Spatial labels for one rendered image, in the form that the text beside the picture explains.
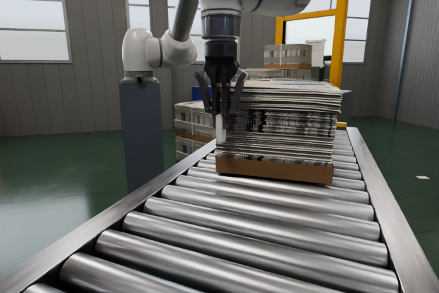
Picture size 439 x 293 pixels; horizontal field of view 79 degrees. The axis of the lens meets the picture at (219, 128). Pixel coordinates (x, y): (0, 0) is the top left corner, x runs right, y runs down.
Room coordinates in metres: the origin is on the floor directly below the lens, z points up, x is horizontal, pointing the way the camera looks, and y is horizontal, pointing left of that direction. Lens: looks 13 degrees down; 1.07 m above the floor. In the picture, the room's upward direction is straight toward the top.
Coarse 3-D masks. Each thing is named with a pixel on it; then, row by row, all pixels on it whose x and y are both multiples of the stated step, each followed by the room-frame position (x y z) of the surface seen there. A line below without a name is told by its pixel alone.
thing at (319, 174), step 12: (216, 156) 0.67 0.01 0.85; (216, 168) 0.66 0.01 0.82; (228, 168) 0.65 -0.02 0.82; (240, 168) 0.64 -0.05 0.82; (252, 168) 0.63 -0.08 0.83; (264, 168) 0.62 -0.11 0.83; (276, 168) 0.61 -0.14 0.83; (288, 168) 0.61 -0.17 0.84; (300, 168) 0.60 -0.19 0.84; (312, 168) 0.59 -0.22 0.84; (324, 168) 0.58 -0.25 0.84; (300, 180) 0.60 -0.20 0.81; (312, 180) 0.59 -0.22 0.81; (324, 180) 0.58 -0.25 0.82
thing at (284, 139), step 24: (264, 96) 0.62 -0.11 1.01; (288, 96) 0.61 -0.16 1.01; (312, 96) 0.60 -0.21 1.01; (336, 96) 0.58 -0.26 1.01; (240, 120) 0.65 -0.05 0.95; (264, 120) 0.63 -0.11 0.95; (288, 120) 0.62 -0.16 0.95; (312, 120) 0.60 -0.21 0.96; (336, 120) 0.59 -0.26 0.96; (216, 144) 0.66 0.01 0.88; (240, 144) 0.65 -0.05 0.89; (264, 144) 0.63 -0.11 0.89; (288, 144) 0.62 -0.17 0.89; (312, 144) 0.60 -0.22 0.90
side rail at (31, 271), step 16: (208, 144) 0.94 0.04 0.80; (192, 160) 0.77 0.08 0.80; (160, 176) 0.64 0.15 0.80; (176, 176) 0.64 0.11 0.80; (144, 192) 0.55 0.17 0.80; (160, 192) 0.57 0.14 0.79; (112, 208) 0.48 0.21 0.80; (128, 208) 0.48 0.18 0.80; (96, 224) 0.43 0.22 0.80; (112, 224) 0.43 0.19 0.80; (64, 240) 0.38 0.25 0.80; (80, 240) 0.38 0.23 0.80; (96, 240) 0.39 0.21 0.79; (48, 256) 0.34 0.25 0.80; (64, 256) 0.34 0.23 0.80; (16, 272) 0.31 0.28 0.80; (32, 272) 0.31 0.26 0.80; (48, 272) 0.32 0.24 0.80; (0, 288) 0.28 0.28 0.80; (16, 288) 0.28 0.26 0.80; (64, 288) 0.33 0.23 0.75
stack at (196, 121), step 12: (180, 108) 1.81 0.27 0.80; (192, 108) 1.73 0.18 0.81; (180, 120) 1.81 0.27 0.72; (192, 120) 1.72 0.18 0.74; (204, 120) 1.65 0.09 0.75; (192, 132) 1.73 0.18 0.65; (204, 132) 1.65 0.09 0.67; (180, 144) 1.82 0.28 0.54; (192, 144) 1.73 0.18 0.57; (204, 144) 1.65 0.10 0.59; (180, 156) 1.81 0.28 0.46
